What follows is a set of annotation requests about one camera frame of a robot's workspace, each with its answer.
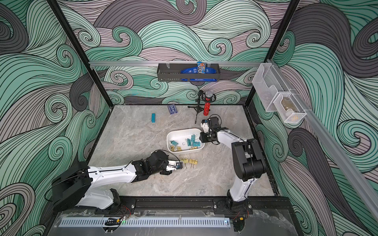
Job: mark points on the black wall shelf basket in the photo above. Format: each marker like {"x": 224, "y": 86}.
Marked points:
{"x": 173, "y": 72}

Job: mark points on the red glitter microphone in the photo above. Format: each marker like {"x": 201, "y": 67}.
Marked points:
{"x": 208, "y": 98}

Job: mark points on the aluminium wall rail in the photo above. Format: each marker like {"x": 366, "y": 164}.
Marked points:
{"x": 364, "y": 190}
{"x": 168, "y": 63}

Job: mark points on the white plastic storage box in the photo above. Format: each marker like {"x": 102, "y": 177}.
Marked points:
{"x": 184, "y": 141}

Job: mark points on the clear plastic wall bin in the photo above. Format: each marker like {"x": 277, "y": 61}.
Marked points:
{"x": 268, "y": 84}

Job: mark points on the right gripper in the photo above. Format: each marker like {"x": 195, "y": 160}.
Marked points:
{"x": 205, "y": 137}

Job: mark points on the blue card box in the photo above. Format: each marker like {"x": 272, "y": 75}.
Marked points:
{"x": 172, "y": 109}

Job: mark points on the right aluminium wall rail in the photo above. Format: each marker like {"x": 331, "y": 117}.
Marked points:
{"x": 364, "y": 190}

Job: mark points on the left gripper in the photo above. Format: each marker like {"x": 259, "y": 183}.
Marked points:
{"x": 168, "y": 172}

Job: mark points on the yellow binder clip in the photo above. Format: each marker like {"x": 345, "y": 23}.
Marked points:
{"x": 193, "y": 163}
{"x": 184, "y": 161}

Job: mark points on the black left corner post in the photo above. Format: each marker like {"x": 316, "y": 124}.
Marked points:
{"x": 83, "y": 57}

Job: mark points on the blue package in shelf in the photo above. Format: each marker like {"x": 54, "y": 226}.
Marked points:
{"x": 201, "y": 70}

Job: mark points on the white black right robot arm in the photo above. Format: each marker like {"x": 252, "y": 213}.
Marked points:
{"x": 248, "y": 161}

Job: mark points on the teal binder clip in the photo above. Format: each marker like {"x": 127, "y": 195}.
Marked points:
{"x": 174, "y": 146}
{"x": 192, "y": 142}

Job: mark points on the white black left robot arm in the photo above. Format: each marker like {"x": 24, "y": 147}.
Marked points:
{"x": 79, "y": 186}

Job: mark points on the black corner frame post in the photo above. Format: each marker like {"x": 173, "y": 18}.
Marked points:
{"x": 280, "y": 14}

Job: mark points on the small clear wall bin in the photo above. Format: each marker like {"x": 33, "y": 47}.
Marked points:
{"x": 289, "y": 109}

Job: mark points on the black microphone tripod stand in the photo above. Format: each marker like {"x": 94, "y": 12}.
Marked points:
{"x": 197, "y": 107}

